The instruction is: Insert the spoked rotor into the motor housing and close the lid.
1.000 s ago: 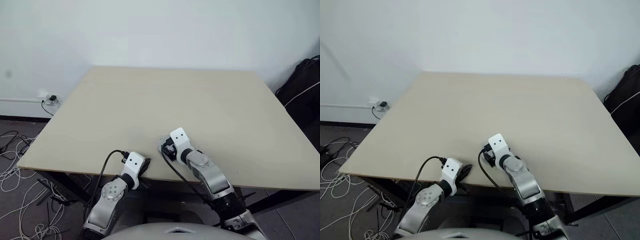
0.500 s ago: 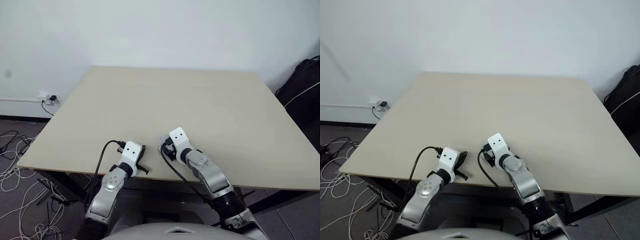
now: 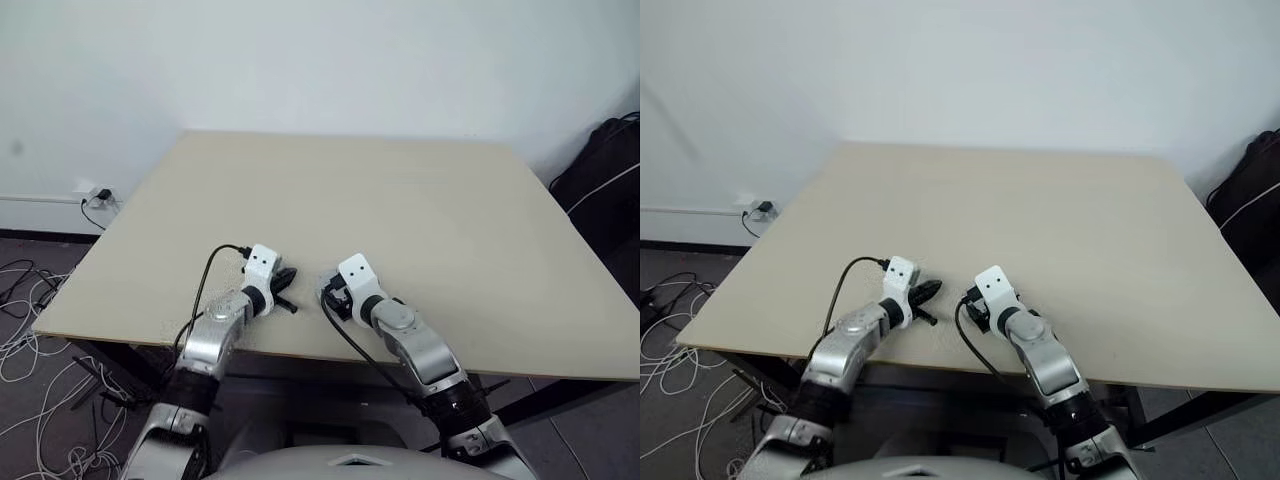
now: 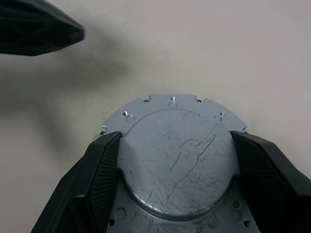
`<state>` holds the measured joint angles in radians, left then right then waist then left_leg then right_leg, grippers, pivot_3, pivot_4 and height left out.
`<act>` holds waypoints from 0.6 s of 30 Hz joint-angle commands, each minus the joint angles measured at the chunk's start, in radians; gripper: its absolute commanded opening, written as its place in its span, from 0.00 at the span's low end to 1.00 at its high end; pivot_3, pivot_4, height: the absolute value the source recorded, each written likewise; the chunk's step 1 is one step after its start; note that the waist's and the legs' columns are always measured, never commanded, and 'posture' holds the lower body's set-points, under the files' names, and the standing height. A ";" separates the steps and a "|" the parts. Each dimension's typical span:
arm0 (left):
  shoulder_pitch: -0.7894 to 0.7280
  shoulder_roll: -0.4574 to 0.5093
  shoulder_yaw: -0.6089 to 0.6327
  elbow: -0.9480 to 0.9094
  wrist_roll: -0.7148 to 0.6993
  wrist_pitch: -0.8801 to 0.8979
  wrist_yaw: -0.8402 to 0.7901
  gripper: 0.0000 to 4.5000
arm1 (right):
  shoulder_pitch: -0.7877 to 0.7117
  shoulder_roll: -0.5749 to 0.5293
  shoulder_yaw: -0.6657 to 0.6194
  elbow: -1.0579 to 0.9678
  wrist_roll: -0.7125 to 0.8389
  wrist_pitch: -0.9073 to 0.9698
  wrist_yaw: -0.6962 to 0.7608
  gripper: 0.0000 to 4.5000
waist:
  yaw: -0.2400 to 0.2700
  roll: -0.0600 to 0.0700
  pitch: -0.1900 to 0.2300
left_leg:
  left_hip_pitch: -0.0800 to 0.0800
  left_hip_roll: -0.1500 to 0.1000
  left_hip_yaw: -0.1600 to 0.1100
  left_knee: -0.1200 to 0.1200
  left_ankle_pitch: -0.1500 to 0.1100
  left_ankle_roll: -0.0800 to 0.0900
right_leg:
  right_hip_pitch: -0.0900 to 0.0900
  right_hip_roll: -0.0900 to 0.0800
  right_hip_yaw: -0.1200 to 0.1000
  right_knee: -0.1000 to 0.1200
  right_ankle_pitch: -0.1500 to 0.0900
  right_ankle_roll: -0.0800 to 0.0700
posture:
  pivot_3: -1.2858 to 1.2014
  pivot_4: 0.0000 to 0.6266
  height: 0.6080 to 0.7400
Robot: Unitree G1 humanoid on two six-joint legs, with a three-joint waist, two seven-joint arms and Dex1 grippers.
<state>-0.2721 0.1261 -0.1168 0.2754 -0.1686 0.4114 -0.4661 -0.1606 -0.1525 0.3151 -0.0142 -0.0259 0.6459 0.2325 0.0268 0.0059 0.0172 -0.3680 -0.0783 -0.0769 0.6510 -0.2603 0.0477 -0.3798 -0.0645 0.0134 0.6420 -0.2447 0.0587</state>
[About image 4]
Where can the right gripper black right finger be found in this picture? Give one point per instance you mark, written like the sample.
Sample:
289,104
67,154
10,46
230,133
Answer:
274,184

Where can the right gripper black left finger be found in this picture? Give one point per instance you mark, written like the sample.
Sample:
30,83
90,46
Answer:
80,184

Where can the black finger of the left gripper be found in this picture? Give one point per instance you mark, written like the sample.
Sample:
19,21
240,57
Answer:
31,43
36,14

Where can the silver round motor cover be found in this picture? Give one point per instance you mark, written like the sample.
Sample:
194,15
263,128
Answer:
175,157

